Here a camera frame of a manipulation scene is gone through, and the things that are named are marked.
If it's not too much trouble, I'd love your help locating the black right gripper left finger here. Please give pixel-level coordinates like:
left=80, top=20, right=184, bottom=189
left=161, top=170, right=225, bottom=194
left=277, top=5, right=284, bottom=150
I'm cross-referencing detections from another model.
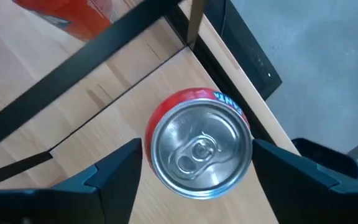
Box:
left=0, top=138, right=143, bottom=224

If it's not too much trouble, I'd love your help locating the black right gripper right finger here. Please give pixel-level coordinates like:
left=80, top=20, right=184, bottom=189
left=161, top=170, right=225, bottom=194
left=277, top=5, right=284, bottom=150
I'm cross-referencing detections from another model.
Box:
left=252, top=139, right=358, bottom=224

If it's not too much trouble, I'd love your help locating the red Fanta can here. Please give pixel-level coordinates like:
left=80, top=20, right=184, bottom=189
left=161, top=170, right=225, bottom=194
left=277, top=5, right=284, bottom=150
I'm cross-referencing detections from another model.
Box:
left=144, top=87, right=254, bottom=200
left=12, top=0, right=136, bottom=43

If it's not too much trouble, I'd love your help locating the wooden shelf board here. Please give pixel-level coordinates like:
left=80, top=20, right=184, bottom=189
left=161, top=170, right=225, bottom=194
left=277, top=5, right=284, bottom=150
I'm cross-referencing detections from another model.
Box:
left=0, top=46, right=301, bottom=224

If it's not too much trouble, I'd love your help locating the black flat panel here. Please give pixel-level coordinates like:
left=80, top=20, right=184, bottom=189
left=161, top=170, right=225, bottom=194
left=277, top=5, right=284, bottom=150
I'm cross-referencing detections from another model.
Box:
left=203, top=0, right=283, bottom=101

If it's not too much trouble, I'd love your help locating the black metal shelf frame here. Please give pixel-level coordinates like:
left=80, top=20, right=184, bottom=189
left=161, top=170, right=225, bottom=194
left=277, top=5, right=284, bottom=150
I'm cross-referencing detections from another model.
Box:
left=0, top=0, right=208, bottom=190

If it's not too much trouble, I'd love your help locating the black aluminium table frame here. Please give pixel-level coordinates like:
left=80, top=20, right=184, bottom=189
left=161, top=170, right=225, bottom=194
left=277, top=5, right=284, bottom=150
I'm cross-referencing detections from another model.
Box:
left=165, top=6, right=276, bottom=146

